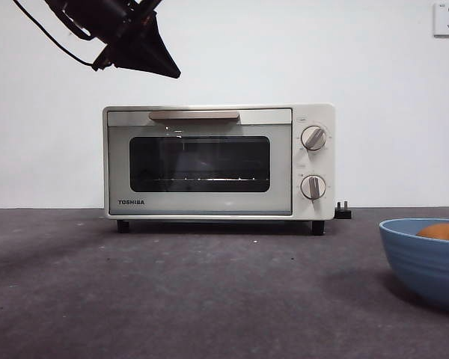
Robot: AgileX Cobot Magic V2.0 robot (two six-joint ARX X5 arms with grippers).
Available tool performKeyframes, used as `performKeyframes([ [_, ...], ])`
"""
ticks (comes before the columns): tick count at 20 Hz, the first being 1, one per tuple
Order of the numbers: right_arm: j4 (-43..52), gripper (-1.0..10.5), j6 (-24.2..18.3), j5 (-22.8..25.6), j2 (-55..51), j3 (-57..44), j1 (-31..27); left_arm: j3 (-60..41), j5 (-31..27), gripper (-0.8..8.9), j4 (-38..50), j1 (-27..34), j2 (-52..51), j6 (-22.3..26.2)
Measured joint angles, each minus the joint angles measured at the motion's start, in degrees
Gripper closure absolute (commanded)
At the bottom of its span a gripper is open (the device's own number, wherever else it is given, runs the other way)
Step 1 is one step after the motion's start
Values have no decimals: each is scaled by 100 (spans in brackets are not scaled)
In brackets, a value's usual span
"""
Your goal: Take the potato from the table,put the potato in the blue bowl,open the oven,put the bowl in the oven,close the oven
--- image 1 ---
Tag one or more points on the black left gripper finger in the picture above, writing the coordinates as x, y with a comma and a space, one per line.
146, 52

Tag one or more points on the brown potato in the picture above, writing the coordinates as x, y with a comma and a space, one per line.
443, 232

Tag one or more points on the blue bowl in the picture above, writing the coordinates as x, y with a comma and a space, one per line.
426, 269

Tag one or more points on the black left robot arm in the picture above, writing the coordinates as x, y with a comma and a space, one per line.
108, 11

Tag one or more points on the white toaster oven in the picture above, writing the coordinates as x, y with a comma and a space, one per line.
314, 112

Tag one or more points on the beige oven knob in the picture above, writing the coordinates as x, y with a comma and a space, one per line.
313, 138
313, 187

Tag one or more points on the black power plug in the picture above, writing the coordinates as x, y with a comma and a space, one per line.
342, 213

